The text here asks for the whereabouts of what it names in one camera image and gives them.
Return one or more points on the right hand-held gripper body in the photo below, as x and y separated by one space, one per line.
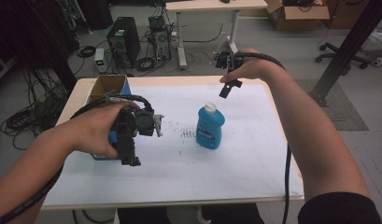
227 60

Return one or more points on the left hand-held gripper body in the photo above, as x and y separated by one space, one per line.
128 130

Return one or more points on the person's right hand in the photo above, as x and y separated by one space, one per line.
257 67

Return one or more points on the person's left hand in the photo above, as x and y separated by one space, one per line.
89 133

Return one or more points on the cardboard box with blue sides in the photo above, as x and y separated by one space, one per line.
109 84

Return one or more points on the blue bottle with white cap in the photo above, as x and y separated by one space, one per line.
209 130

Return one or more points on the white desk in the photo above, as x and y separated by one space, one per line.
210 4

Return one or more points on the open computer case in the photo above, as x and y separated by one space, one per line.
160 40

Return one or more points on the small white power unit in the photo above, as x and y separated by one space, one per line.
100 59

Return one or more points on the open brown cardboard box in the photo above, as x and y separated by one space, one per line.
297 18

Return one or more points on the black computer tower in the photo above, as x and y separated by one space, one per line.
123 40

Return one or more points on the black office chair base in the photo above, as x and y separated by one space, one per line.
341 56

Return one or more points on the grey floor mat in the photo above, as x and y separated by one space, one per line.
344 115

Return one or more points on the black metal stand beam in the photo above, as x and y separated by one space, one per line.
350 46

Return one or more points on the person's dark trousers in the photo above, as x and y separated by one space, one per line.
235 214

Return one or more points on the dark curtain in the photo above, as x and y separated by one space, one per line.
30 31

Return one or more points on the person's black sleeve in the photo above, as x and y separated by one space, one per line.
338 208

